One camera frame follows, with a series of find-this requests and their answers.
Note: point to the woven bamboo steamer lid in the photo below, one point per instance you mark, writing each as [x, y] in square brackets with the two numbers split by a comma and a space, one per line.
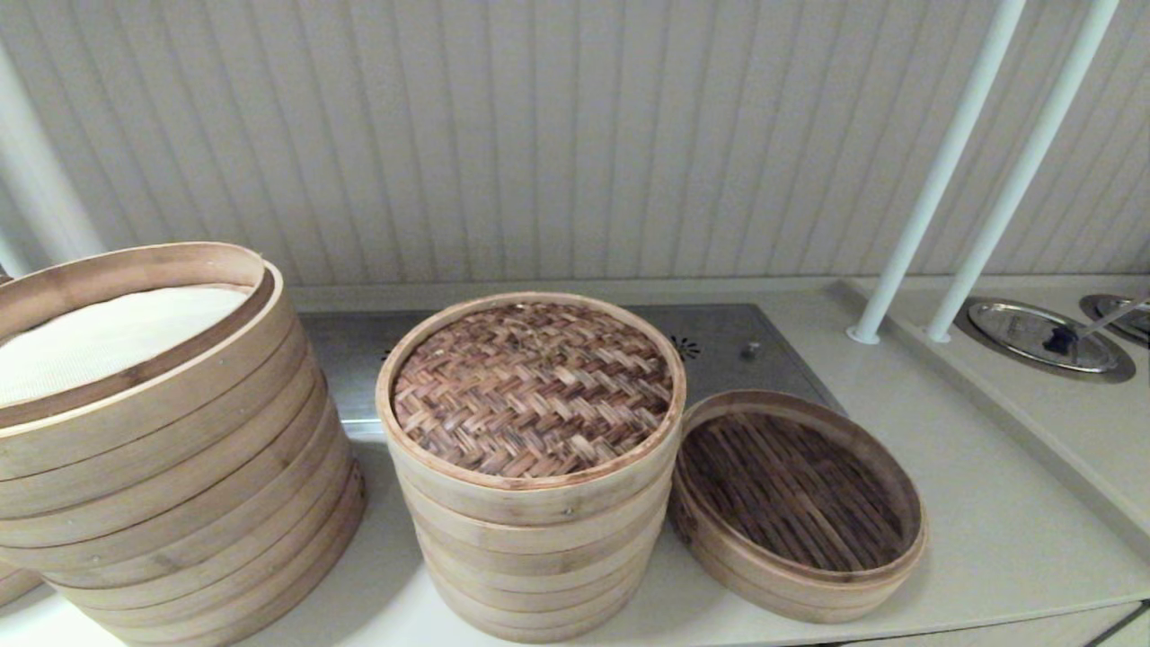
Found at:
[530, 395]

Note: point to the medium bamboo steamer stack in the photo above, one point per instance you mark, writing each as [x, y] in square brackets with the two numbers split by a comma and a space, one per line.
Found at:
[539, 584]

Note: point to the small bamboo steamer basket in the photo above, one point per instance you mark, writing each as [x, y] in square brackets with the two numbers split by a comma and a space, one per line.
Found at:
[791, 503]

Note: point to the large bamboo steamer stack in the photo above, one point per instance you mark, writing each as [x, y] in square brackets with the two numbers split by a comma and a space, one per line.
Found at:
[180, 467]

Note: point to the round steel recessed lid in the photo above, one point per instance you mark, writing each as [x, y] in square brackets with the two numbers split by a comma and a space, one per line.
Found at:
[1105, 305]
[1015, 323]

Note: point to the white cloth steamer liner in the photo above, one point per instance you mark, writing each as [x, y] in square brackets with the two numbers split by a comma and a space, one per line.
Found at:
[90, 341]

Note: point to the small metal knob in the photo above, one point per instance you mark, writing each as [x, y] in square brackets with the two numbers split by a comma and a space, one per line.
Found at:
[750, 350]

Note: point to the stainless steel vented plate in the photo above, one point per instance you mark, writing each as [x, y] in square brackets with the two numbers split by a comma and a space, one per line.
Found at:
[350, 377]

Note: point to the white metal pole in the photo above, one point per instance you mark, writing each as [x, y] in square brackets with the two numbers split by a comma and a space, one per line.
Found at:
[934, 180]
[1016, 180]

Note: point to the white round pillar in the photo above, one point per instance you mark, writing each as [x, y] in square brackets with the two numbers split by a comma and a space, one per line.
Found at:
[36, 180]

